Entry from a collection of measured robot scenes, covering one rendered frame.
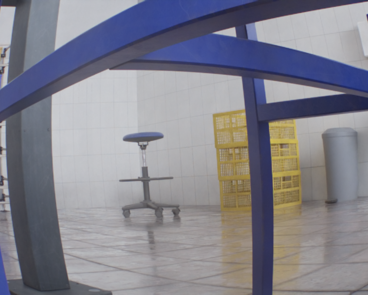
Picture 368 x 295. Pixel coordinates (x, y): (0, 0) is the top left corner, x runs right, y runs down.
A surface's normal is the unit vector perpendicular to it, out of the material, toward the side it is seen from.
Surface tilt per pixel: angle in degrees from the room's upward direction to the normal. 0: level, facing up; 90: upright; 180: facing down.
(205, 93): 90
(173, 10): 90
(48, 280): 90
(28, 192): 90
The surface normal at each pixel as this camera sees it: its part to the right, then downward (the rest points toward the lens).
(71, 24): 0.64, -0.07
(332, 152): -0.69, 0.07
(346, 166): 0.01, 0.02
